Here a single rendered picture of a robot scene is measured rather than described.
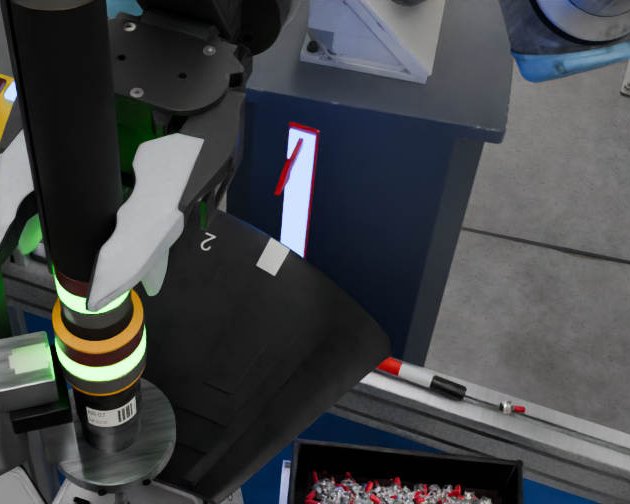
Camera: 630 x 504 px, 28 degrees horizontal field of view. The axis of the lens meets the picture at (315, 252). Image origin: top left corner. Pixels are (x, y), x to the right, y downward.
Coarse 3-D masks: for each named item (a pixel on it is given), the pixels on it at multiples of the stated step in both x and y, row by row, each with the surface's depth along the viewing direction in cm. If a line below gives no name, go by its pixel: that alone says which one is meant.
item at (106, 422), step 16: (80, 400) 64; (96, 400) 63; (112, 400) 63; (128, 400) 64; (80, 416) 66; (96, 416) 65; (112, 416) 65; (128, 416) 65; (96, 432) 66; (112, 432) 66; (128, 432) 67; (96, 448) 68; (112, 448) 68
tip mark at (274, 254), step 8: (272, 240) 95; (272, 248) 95; (280, 248) 95; (288, 248) 95; (264, 256) 94; (272, 256) 94; (280, 256) 95; (264, 264) 93; (272, 264) 94; (280, 264) 94; (272, 272) 93
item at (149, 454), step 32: (0, 352) 61; (0, 384) 60; (32, 384) 61; (64, 384) 63; (32, 416) 62; (64, 416) 63; (160, 416) 70; (64, 448) 66; (128, 448) 68; (160, 448) 68; (96, 480) 67; (128, 480) 67
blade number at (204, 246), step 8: (200, 224) 93; (200, 232) 93; (208, 232) 93; (216, 232) 93; (200, 240) 93; (208, 240) 93; (216, 240) 93; (192, 248) 92; (200, 248) 92; (208, 248) 92; (216, 248) 93; (208, 256) 92
